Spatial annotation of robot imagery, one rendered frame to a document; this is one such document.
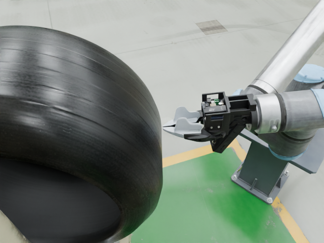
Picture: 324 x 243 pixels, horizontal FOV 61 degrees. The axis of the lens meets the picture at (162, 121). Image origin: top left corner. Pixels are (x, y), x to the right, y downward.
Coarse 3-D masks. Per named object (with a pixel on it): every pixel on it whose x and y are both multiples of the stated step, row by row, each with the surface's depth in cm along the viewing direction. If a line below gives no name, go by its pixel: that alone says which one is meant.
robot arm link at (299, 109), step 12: (288, 96) 59; (300, 96) 59; (312, 96) 59; (288, 108) 58; (300, 108) 58; (312, 108) 58; (288, 120) 58; (300, 120) 58; (312, 120) 58; (276, 132) 62; (288, 132) 64; (300, 132) 62; (312, 132) 62
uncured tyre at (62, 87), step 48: (0, 48) 47; (48, 48) 49; (96, 48) 56; (0, 96) 40; (48, 96) 42; (96, 96) 47; (144, 96) 60; (0, 144) 41; (48, 144) 42; (96, 144) 45; (144, 144) 52; (0, 192) 81; (48, 192) 89; (96, 192) 89; (144, 192) 54; (48, 240) 72; (96, 240) 68
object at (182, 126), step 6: (180, 120) 61; (186, 120) 61; (180, 126) 62; (186, 126) 62; (192, 126) 62; (198, 126) 62; (168, 132) 64; (174, 132) 64; (180, 132) 63; (186, 132) 63; (192, 132) 63; (198, 132) 63
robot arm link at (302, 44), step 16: (320, 0) 81; (320, 16) 78; (304, 32) 77; (320, 32) 77; (288, 48) 77; (304, 48) 76; (272, 64) 77; (288, 64) 76; (304, 64) 78; (256, 80) 77; (272, 80) 75; (288, 80) 76
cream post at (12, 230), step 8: (0, 216) 34; (0, 224) 34; (8, 224) 35; (0, 232) 34; (8, 232) 35; (16, 232) 37; (0, 240) 34; (8, 240) 35; (16, 240) 37; (24, 240) 40
